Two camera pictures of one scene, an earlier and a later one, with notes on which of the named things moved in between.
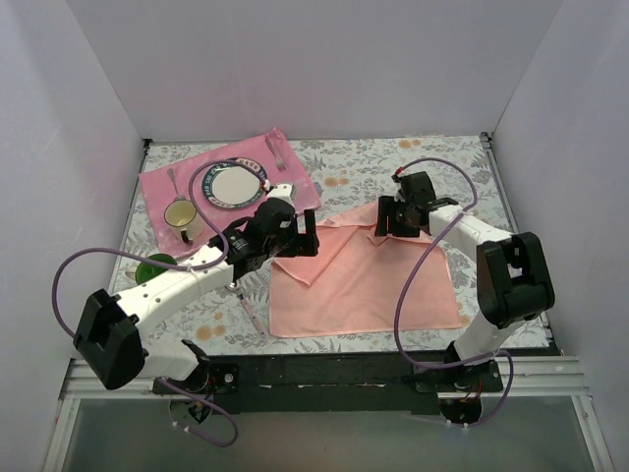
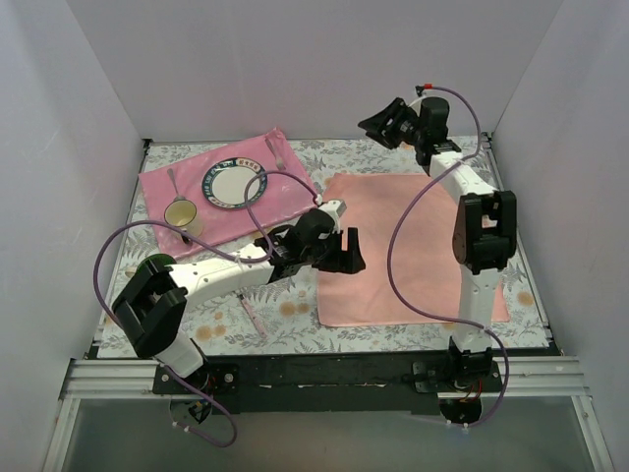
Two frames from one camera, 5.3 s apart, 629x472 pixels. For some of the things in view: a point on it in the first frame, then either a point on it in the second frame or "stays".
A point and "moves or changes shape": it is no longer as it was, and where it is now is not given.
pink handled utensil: [262, 333] stays
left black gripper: [305, 233] to [335, 252]
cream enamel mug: [182, 216] stays
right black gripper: [386, 216] to [391, 124]
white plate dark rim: [233, 186] stays
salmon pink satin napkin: [356, 281] moves or changes shape
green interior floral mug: [145, 271] stays
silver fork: [278, 161] stays
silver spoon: [178, 197] stays
